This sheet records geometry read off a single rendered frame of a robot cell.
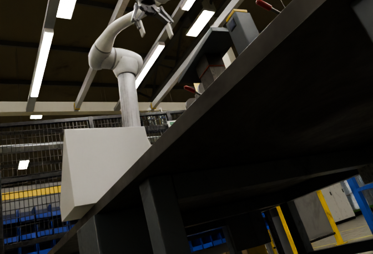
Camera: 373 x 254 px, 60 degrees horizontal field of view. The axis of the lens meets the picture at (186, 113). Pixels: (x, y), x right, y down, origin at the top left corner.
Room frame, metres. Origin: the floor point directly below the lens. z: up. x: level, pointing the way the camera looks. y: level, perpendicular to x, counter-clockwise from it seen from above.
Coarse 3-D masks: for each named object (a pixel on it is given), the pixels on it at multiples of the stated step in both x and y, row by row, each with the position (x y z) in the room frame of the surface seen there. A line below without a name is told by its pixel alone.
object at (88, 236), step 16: (128, 208) 1.32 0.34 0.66; (96, 224) 1.23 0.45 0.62; (112, 224) 1.27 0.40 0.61; (128, 224) 1.31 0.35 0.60; (144, 224) 1.35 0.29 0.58; (80, 240) 1.43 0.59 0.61; (96, 240) 1.24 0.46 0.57; (112, 240) 1.26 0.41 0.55; (128, 240) 1.30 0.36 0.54; (144, 240) 1.34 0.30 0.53
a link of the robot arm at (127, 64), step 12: (120, 48) 1.58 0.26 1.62; (120, 60) 1.57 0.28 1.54; (132, 60) 1.61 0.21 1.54; (120, 72) 1.60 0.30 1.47; (132, 72) 1.62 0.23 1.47; (120, 84) 1.61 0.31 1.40; (132, 84) 1.62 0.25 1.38; (120, 96) 1.62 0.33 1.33; (132, 96) 1.61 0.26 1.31; (132, 108) 1.61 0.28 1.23; (132, 120) 1.61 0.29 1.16
